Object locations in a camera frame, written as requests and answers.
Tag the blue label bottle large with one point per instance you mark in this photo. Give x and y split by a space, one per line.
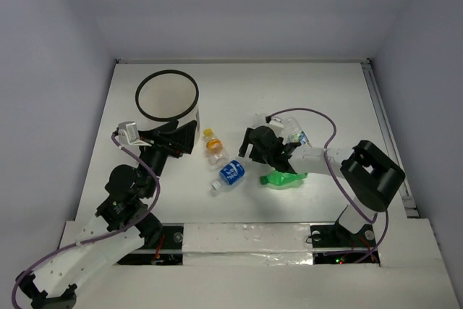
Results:
229 175

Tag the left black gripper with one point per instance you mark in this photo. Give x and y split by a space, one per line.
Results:
166 142

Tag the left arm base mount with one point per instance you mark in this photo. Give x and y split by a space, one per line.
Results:
166 252

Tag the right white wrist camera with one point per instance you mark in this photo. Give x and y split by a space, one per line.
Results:
275 123

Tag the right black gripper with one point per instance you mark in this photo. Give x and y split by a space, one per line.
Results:
244 145

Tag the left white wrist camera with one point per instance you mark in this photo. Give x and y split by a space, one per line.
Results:
127 134

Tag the silver tape strip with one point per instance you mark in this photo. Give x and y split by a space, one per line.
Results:
239 244

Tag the green plastic bottle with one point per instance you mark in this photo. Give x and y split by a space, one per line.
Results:
281 180

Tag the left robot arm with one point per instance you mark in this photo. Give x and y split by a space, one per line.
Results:
122 223

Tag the green blue label bottle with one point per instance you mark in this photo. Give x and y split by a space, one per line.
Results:
294 132

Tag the orange cap clear bottle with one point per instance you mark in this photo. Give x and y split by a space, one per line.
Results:
215 150

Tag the white bin with black rim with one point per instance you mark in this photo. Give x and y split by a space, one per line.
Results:
168 95

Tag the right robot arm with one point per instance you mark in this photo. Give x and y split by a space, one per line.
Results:
372 176

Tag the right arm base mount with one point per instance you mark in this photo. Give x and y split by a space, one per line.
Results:
334 244

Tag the aluminium rail right edge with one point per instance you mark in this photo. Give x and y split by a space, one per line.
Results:
408 200

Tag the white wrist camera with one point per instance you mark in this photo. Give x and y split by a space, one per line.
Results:
127 134
275 123

